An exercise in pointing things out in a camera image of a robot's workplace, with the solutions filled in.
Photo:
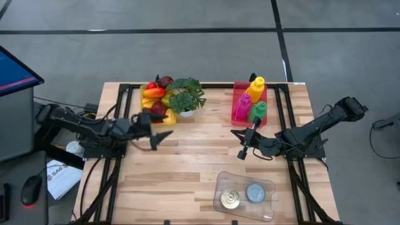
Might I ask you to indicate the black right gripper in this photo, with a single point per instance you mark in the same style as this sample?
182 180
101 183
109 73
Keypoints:
250 137

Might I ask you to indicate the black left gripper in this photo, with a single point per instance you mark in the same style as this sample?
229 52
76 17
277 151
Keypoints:
142 125

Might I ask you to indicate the round yellow orange toy fruit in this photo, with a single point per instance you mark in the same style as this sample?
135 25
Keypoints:
170 117

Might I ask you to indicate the red toy tomato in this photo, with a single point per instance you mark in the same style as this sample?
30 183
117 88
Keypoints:
159 108

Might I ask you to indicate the yellow banana toy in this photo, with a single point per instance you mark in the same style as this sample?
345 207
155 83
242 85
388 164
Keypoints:
149 102

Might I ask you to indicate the green toy apple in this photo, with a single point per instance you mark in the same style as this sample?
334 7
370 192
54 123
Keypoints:
165 100

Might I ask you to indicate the green plastic bottle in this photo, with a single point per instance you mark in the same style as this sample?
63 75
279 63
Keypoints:
259 111

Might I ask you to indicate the pink plastic squeeze bottle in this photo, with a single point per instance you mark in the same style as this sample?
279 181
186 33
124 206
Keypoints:
242 107

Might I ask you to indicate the red orange toy pepper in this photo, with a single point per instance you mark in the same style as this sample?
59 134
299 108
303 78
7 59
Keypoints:
151 85

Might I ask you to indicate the artificial green monstera plant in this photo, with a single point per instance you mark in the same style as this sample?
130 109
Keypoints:
187 93

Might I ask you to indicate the red toy apple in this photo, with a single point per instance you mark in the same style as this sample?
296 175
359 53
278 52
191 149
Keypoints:
165 82

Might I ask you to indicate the yellow plastic squeeze bottle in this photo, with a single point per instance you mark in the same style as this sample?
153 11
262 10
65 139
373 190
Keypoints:
256 89

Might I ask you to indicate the tin can with blue label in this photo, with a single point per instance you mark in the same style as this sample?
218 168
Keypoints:
255 193

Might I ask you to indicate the tin can with gold lid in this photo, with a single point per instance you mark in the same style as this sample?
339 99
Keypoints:
230 198

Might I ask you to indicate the clear plastic bin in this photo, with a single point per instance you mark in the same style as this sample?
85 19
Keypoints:
268 212

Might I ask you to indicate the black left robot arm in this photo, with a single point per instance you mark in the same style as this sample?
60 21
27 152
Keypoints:
87 128

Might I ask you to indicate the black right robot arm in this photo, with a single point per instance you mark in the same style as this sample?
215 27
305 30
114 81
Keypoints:
315 131

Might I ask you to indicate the translucent yellow plastic bin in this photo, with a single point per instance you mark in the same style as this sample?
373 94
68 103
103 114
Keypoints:
142 90

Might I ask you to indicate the translucent red plastic bin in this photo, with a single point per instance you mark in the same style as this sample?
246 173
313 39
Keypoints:
239 89

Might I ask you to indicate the black power adapter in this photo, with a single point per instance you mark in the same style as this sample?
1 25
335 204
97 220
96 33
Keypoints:
90 107

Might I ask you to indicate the white round container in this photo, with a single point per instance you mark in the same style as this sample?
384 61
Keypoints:
74 147

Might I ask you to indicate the white printed paper sheet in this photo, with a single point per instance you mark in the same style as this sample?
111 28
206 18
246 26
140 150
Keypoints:
62 181

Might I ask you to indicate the black computer mouse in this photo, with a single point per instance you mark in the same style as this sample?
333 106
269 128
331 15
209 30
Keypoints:
31 190

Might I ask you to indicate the computer monitor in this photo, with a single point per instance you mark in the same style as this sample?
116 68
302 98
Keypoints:
12 75

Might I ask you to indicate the black keyboard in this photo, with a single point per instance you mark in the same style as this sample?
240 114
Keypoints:
4 203

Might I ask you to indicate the black aluminium table frame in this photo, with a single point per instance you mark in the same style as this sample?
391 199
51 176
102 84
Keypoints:
218 85

